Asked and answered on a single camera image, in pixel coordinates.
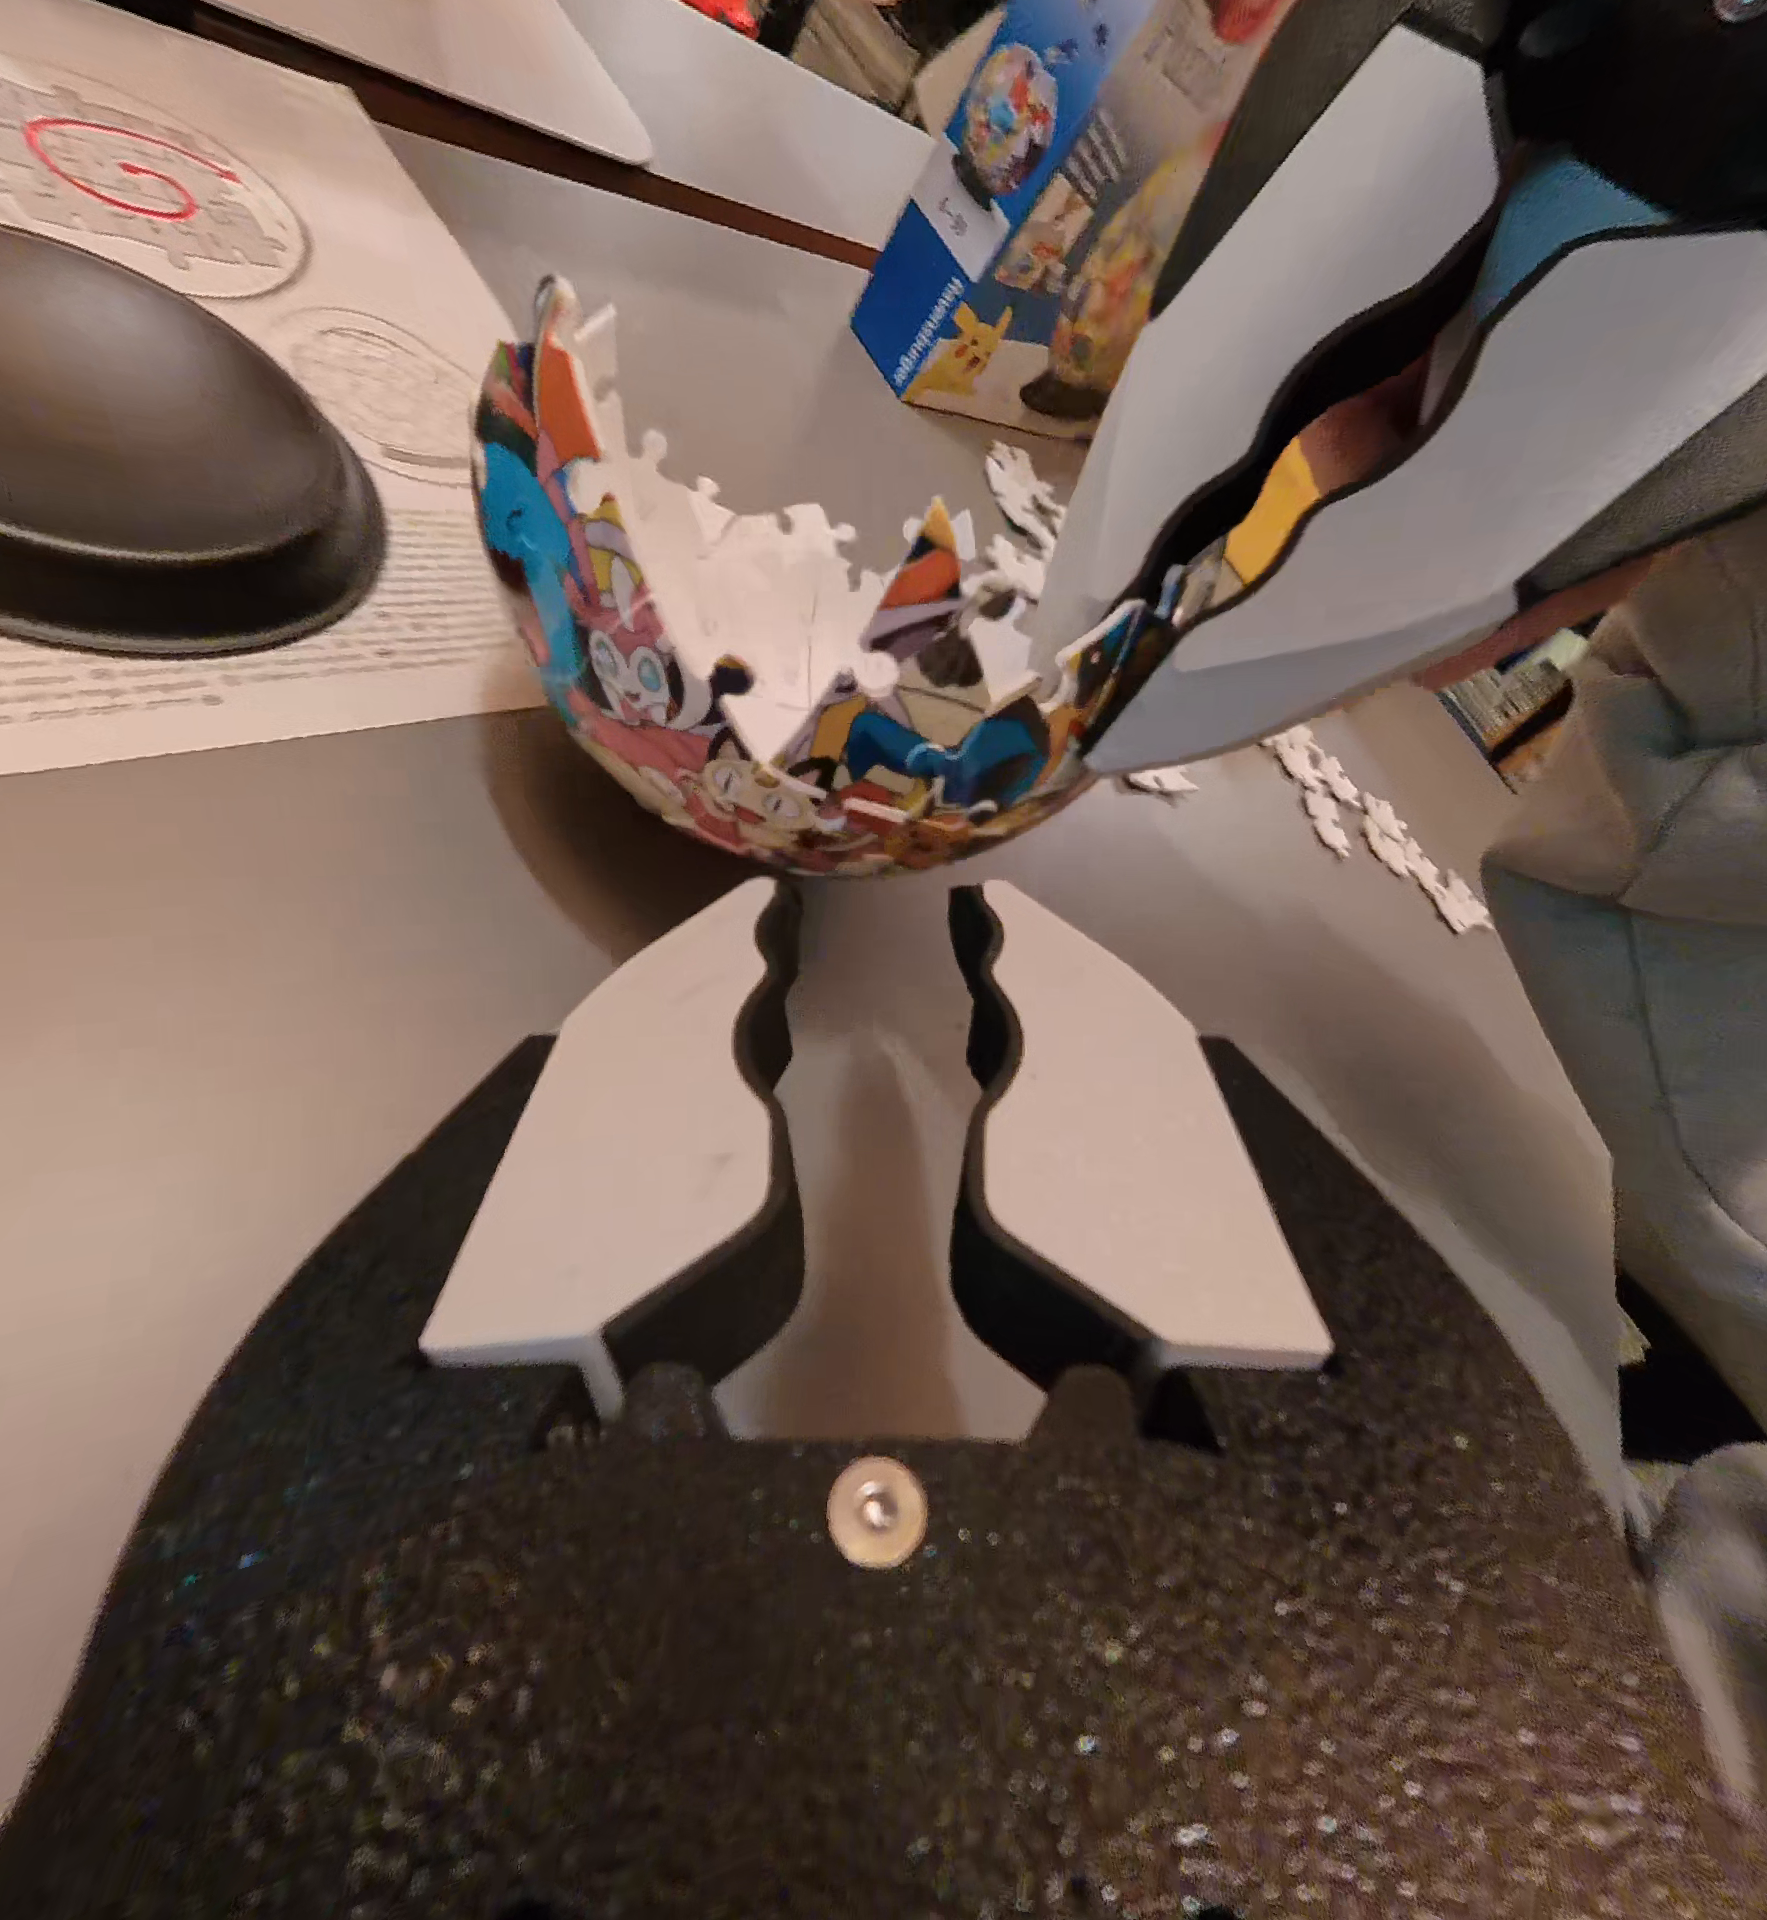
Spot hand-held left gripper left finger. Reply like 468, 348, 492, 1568
417, 881, 804, 1421

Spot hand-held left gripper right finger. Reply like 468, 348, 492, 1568
948, 881, 1335, 1401

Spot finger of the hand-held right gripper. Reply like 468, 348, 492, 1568
1083, 222, 1767, 776
1038, 13, 1503, 649

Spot colourful half-built puzzle ball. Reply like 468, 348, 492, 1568
468, 276, 1217, 881

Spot blue puzzle box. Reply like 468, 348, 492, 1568
851, 0, 1296, 445

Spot scattered loose puzzle pieces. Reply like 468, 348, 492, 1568
979, 436, 1493, 940

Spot grey fabric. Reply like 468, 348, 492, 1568
1480, 509, 1767, 1920

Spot white flat board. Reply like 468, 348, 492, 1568
205, 0, 655, 168

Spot white instruction sheet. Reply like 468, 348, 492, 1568
0, 0, 570, 787

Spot black round bowl stand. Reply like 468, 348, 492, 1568
0, 207, 391, 660

